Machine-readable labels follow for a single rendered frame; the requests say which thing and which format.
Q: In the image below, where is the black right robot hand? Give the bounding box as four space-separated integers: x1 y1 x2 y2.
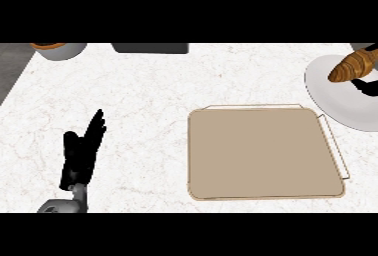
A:
350 43 378 98

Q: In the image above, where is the white round plate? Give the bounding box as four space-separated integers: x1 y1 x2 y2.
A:
303 54 378 133

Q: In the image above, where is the brown croissant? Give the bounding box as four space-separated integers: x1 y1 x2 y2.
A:
327 47 378 83

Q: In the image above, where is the dark grey box appliance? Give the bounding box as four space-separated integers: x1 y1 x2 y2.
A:
111 42 191 55

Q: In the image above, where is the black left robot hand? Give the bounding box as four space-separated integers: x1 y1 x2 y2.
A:
59 108 108 192

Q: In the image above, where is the beige square tray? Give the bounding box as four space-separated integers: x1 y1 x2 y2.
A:
186 103 352 202

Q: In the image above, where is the grey pot with orange rim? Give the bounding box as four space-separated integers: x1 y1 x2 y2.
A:
30 42 89 62

